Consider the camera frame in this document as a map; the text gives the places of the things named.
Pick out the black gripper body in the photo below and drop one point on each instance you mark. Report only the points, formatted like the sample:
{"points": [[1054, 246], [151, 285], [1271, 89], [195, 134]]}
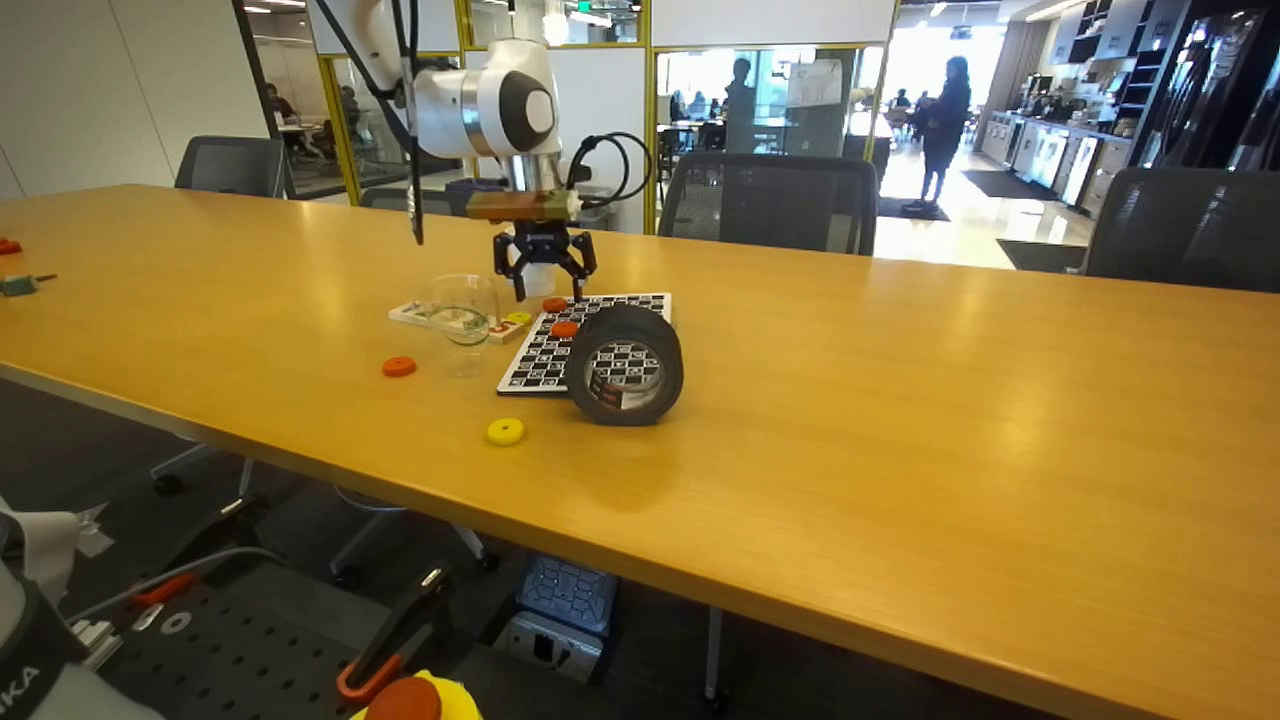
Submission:
{"points": [[544, 246]]}

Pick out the yellow disc table edge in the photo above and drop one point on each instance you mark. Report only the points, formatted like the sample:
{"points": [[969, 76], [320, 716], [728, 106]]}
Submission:
{"points": [[506, 429]]}

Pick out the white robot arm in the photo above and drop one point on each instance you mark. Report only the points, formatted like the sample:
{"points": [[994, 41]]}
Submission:
{"points": [[499, 110]]}

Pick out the white foam cup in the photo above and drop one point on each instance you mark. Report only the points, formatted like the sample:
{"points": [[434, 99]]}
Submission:
{"points": [[543, 283]]}

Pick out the transparent plastic cup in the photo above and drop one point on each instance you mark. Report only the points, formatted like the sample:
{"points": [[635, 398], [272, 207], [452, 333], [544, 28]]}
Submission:
{"points": [[470, 291]]}

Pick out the wooden number puzzle board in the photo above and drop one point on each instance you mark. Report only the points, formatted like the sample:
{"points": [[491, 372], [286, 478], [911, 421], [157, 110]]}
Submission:
{"points": [[462, 323]]}

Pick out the black white calibration board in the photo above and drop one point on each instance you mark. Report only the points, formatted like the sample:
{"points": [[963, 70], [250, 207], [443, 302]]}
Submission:
{"points": [[539, 364]]}

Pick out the black tape roll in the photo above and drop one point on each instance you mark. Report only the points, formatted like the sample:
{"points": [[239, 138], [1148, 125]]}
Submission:
{"points": [[625, 364]]}

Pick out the orange disc front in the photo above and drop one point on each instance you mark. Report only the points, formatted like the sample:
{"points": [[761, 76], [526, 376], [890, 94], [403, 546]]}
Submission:
{"points": [[398, 364]]}

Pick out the office chair right side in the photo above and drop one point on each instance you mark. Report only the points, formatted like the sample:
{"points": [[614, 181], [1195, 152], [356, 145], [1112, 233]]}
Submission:
{"points": [[241, 167]]}

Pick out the person standing in background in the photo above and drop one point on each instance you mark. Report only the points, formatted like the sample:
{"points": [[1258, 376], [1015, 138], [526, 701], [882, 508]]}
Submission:
{"points": [[943, 125]]}

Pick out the yellow emergency stop button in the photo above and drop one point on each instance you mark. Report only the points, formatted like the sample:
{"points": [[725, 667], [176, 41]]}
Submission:
{"points": [[422, 699]]}

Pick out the grey chair far right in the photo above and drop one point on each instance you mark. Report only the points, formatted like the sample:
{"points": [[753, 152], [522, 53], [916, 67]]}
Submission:
{"points": [[1190, 224]]}

